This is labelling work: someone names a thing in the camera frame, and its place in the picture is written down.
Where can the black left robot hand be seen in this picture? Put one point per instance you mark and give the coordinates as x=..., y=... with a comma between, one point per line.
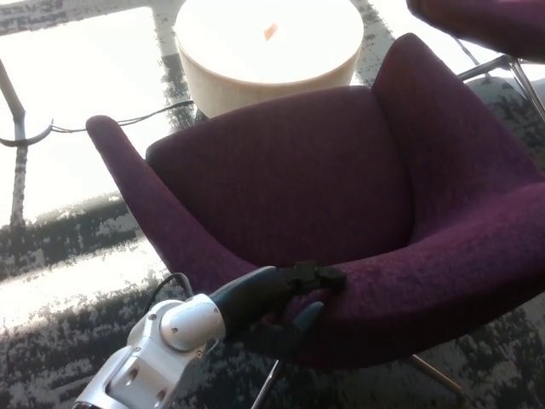
x=255, y=298

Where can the purple upholstered swivel armchair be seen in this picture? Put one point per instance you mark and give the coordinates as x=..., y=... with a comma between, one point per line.
x=298, y=183

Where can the round beige side table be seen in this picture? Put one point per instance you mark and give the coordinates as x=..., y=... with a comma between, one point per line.
x=264, y=59

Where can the small orange scrap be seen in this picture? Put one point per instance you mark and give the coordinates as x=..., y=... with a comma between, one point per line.
x=271, y=32

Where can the purple chair with chrome legs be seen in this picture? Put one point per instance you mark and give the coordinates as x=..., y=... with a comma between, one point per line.
x=489, y=21

